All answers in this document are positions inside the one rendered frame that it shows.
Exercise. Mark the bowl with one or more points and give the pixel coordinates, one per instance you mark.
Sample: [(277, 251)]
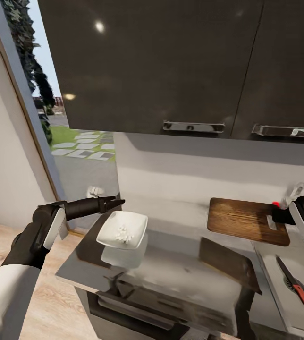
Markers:
[(133, 223)]

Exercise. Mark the cutting board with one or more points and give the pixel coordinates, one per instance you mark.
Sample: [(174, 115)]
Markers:
[(246, 219)]

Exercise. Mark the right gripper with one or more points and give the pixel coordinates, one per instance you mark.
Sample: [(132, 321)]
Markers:
[(281, 216)]

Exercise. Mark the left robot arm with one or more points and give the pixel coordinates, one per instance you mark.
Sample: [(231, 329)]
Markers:
[(20, 270)]

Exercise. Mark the fixed window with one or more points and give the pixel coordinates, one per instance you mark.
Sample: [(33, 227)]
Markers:
[(73, 159)]

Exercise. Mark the parer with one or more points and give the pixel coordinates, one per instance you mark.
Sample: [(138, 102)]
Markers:
[(292, 281)]

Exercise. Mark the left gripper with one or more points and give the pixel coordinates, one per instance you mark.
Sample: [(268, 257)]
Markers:
[(93, 205)]

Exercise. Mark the dishwasher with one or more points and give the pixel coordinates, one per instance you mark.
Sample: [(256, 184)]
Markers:
[(113, 320)]

